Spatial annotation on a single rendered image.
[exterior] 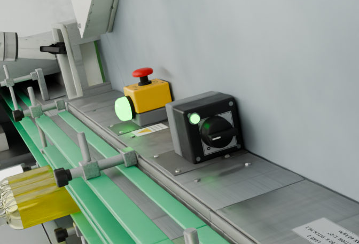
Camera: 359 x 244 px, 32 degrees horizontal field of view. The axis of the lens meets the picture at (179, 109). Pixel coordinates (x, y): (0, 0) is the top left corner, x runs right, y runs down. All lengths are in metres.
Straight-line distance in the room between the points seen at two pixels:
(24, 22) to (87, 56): 3.57
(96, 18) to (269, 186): 0.76
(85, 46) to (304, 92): 0.97
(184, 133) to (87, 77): 0.77
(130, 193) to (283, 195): 0.26
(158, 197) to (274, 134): 0.17
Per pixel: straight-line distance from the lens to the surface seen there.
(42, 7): 5.19
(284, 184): 0.76
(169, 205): 0.81
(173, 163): 0.91
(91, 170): 0.99
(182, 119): 0.87
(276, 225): 0.66
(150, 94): 1.14
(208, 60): 0.96
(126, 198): 0.87
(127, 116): 1.16
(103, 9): 1.38
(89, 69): 1.62
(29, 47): 1.64
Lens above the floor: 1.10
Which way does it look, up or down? 18 degrees down
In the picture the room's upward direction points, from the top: 106 degrees counter-clockwise
